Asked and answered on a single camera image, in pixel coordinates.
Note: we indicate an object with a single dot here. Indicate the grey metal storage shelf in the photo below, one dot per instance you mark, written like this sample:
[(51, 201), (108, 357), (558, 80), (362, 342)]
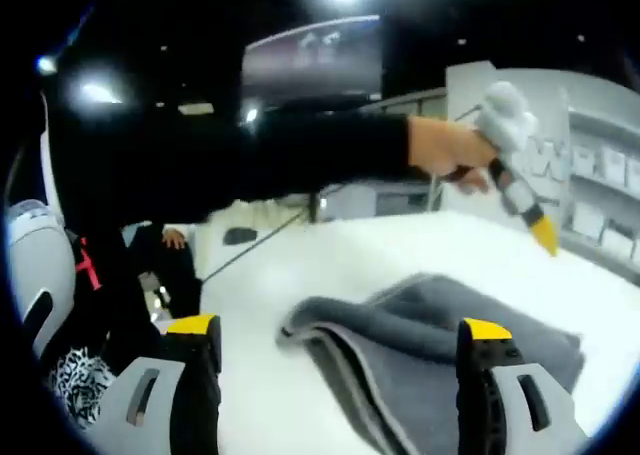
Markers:
[(605, 185)]

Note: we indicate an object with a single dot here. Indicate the person's black printed shirt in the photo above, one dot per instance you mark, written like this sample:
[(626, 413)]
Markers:
[(85, 385)]

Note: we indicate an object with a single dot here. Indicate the white chest-worn device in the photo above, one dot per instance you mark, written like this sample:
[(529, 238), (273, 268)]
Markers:
[(37, 265)]

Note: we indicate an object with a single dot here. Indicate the dark hanging screen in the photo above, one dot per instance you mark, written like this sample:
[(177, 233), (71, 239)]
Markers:
[(310, 57)]

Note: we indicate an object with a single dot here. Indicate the small black object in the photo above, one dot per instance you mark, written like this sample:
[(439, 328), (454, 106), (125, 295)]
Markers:
[(240, 236)]

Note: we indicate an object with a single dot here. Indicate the grey towel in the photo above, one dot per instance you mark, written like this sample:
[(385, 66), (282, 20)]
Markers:
[(400, 325)]

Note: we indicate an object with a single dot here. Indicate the person's left hand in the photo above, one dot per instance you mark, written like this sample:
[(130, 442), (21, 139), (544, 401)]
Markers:
[(445, 145)]

